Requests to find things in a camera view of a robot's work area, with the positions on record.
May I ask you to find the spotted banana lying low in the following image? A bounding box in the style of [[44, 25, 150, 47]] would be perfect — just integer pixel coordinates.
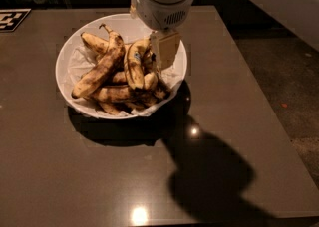
[[90, 85, 145, 103]]

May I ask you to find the banana with dark stem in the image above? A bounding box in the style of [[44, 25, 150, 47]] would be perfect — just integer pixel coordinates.
[[143, 51, 171, 100]]

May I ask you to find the white paper liner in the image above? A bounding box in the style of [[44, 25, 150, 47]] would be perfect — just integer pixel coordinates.
[[56, 20, 187, 119]]

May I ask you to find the long spotted banana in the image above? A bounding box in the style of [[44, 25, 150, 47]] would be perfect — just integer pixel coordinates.
[[71, 24, 126, 99]]

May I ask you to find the black white marker tag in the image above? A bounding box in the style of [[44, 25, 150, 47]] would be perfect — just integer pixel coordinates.
[[0, 9, 31, 33]]

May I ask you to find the short banana at back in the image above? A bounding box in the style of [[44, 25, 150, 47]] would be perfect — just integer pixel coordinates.
[[81, 32, 109, 54]]

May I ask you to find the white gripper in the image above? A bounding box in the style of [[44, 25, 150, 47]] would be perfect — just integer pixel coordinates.
[[131, 0, 193, 70]]

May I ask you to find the banana with sticker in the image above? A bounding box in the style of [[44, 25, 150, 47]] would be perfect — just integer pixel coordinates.
[[124, 38, 151, 90]]

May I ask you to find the small banana at front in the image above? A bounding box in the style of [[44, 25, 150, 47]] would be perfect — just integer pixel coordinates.
[[99, 102, 122, 115]]

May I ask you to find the white round bowl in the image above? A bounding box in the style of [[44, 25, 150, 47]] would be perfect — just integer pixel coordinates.
[[54, 13, 188, 120]]

